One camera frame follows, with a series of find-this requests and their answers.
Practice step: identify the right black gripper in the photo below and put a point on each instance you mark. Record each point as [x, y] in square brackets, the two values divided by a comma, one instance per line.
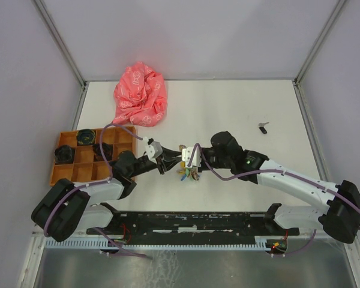
[203, 167]

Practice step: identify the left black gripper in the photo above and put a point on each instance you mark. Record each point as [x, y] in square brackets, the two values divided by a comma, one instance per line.
[167, 159]

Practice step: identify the keyring bunch with colourful tags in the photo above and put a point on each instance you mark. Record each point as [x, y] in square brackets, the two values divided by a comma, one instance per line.
[187, 173]

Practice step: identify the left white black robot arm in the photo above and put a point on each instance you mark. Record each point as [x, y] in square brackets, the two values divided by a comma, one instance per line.
[72, 207]

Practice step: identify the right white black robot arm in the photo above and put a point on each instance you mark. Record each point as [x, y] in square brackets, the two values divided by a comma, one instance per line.
[330, 207]

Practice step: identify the key with black fob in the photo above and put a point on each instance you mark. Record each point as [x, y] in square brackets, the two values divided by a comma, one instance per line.
[262, 128]

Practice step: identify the black rosette middle tray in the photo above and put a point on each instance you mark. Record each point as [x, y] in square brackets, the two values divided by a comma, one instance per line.
[101, 150]

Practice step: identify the black rosette tray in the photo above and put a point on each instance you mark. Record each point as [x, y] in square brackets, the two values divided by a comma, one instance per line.
[64, 155]
[101, 150]
[85, 137]

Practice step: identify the crumpled pink cloth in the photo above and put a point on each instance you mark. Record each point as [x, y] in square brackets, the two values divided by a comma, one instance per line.
[140, 96]

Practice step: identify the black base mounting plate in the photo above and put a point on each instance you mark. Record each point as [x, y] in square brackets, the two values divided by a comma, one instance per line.
[133, 224]

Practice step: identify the black rosette top tray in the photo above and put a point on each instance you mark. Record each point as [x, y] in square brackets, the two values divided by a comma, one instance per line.
[85, 137]

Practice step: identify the wooden compartment tray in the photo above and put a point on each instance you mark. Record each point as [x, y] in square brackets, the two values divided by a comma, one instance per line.
[84, 168]

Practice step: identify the black rosette left tray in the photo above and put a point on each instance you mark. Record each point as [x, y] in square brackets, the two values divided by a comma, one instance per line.
[64, 155]

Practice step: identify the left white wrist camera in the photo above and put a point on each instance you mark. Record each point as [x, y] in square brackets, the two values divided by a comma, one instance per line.
[153, 149]

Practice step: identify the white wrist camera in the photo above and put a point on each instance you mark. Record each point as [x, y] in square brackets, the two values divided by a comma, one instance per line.
[191, 156]
[153, 149]

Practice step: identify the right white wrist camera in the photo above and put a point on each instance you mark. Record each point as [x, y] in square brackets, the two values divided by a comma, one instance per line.
[191, 156]

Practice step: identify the white slotted cable duct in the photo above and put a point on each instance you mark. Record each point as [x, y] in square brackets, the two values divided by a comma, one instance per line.
[168, 242]

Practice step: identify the left aluminium frame post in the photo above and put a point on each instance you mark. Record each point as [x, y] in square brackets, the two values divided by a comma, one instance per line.
[47, 19]

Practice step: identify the aluminium frame post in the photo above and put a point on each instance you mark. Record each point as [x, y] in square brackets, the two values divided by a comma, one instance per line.
[47, 19]
[320, 40]

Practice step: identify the right aluminium frame post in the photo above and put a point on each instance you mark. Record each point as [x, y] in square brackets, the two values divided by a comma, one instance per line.
[320, 40]

